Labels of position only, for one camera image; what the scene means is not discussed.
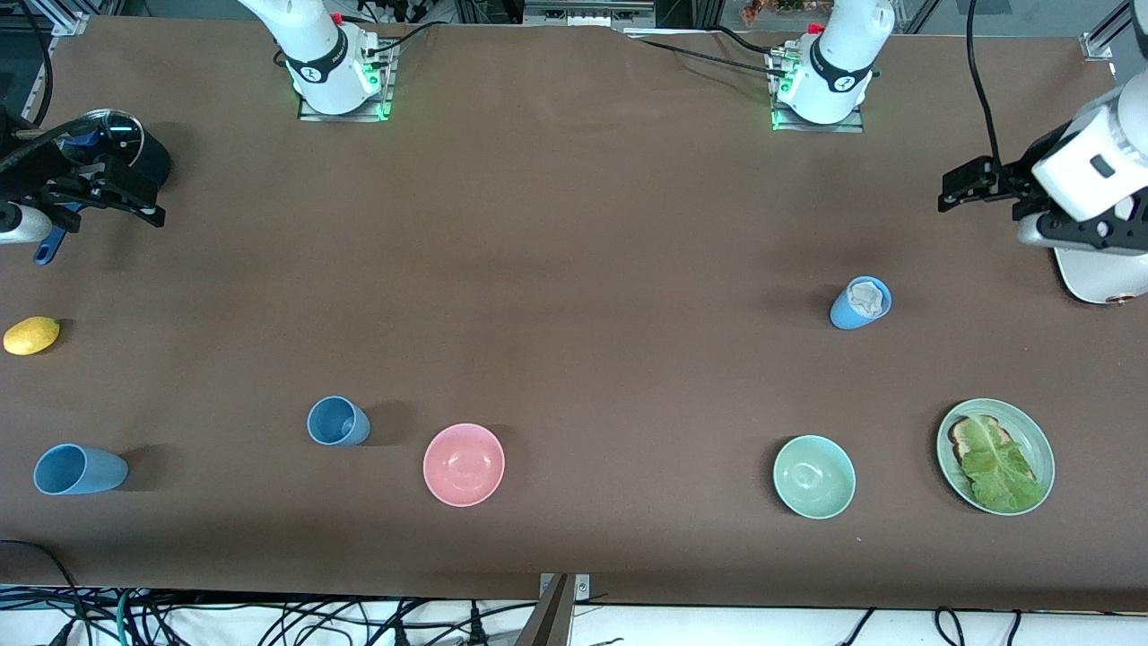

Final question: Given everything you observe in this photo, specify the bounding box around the white toaster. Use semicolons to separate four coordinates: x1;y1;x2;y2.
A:
1054;242;1148;306

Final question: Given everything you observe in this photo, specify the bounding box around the black left base cable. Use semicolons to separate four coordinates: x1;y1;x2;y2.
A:
626;25;792;83

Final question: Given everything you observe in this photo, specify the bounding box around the mint green bowl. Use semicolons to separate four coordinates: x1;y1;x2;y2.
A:
772;434;857;520

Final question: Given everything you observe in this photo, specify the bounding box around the toast slice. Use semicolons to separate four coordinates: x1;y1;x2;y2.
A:
949;415;1037;485

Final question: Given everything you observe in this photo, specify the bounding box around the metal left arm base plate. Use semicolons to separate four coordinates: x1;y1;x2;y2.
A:
769;49;867;135

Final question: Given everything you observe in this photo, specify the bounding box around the glass lid with blue knob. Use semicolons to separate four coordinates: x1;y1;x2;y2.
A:
85;109;145;169

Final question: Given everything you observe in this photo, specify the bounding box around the yellow lemon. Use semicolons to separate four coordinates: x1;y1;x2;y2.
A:
3;316;62;356

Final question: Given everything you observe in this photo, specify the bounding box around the mint green plate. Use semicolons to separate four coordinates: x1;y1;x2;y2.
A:
936;398;1057;517

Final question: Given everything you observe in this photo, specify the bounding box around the grey power strip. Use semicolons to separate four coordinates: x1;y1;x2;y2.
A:
523;0;657;28

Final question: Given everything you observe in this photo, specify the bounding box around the pink bowl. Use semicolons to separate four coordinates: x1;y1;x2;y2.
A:
422;423;506;508

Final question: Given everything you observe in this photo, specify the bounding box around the tall blue cup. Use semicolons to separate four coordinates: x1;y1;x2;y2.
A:
33;443;129;496

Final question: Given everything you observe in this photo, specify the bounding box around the blue cup holding tissue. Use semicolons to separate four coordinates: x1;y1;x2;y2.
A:
830;275;893;331

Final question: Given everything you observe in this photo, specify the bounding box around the small metal edge bracket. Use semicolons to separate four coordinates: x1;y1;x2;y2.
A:
538;573;592;603

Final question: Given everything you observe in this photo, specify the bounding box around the short blue cup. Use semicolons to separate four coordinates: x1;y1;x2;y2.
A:
307;396;371;447

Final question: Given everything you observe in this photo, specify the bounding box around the dark camera stand bar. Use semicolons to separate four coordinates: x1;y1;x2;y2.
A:
515;574;576;646

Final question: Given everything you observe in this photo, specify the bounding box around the white tissue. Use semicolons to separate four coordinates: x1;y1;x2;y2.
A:
848;281;889;318

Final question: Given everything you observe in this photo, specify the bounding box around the dark blue saucepan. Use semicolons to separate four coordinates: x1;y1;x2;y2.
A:
34;108;173;266

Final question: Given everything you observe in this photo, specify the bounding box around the green lettuce leaf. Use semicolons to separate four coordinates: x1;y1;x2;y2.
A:
960;417;1046;514

